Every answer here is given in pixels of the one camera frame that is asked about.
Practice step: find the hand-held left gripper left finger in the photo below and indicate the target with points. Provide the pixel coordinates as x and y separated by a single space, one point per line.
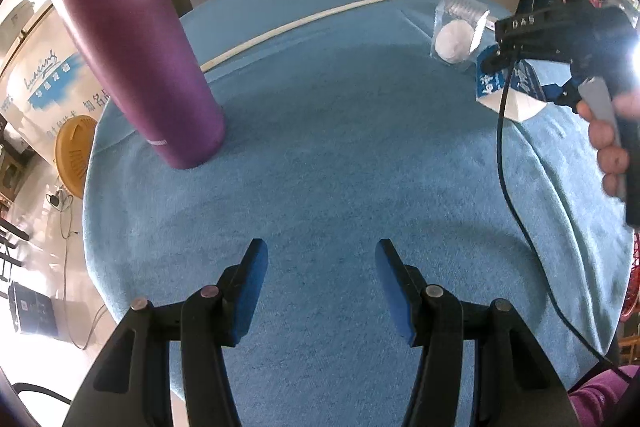
245 297

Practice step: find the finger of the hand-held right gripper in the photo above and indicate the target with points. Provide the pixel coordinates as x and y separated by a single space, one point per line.
530 54
525 27

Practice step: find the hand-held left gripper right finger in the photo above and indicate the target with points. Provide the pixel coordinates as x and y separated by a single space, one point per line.
397 297

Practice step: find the blue tissue box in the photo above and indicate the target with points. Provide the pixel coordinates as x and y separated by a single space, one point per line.
522 82

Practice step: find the clear plastic box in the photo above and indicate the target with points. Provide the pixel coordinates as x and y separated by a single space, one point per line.
462 9

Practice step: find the white paper ball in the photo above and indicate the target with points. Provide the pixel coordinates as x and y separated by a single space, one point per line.
452 39

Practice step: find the red plastic basket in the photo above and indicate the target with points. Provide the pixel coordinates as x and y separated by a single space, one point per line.
634 277

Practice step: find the person's right hand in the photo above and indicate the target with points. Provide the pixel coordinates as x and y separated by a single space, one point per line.
611 159

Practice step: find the round table, blue cloth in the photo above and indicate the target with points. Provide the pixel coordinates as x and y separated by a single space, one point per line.
325 157

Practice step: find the black electronic box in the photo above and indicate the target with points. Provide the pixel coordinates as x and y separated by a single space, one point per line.
32 309

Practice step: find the thin white rod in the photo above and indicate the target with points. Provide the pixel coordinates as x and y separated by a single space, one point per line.
310 18

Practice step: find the yellow plastic stool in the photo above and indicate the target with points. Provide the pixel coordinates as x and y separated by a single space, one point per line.
75 157

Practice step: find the person's purple clothing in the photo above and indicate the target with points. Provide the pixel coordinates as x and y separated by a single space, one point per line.
605 399

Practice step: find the purple thermos bottle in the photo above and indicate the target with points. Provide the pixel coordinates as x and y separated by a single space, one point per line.
135 57

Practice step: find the white printed cardboard box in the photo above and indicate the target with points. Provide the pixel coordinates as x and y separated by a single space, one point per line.
45 82

